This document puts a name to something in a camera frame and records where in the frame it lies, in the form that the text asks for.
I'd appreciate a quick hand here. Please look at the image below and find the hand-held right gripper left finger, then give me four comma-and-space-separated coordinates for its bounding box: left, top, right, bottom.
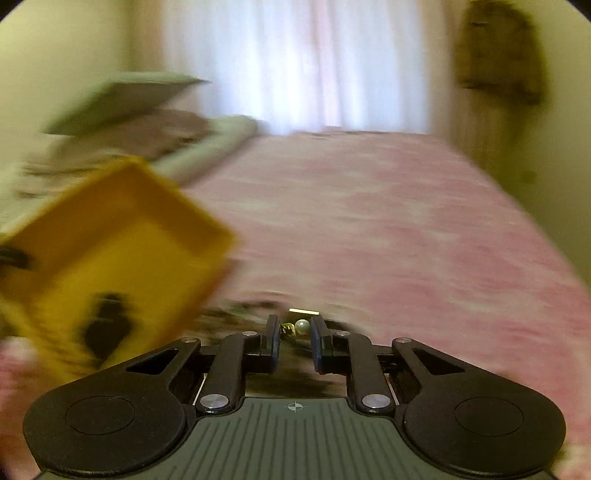
124, 315, 282, 414

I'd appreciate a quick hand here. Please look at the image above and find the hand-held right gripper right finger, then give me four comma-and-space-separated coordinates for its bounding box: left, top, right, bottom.
310, 315, 467, 414

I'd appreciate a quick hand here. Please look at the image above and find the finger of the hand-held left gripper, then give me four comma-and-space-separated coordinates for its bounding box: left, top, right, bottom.
0, 247, 33, 271

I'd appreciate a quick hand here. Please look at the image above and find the pearl and gold bead jewelry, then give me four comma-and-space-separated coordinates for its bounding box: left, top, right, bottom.
279, 307, 324, 343

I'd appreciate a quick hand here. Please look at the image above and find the yellow plastic tray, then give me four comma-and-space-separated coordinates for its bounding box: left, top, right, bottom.
0, 156, 236, 384

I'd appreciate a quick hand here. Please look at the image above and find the pink floral blanket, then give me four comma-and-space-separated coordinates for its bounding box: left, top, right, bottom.
0, 130, 591, 480

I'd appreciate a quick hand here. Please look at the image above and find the beige pillow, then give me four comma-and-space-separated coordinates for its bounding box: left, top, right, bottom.
22, 108, 214, 186

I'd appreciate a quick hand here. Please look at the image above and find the green pillow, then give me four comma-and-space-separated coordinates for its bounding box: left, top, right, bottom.
43, 73, 212, 137

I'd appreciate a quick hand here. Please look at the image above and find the striped quilt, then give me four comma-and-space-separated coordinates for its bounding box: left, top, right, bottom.
0, 115, 260, 232

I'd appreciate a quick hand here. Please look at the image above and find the white sheer curtain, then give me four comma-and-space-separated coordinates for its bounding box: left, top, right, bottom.
158, 0, 445, 136

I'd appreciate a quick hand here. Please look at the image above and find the olive hanging jacket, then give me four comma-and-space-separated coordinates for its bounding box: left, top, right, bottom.
454, 0, 549, 108

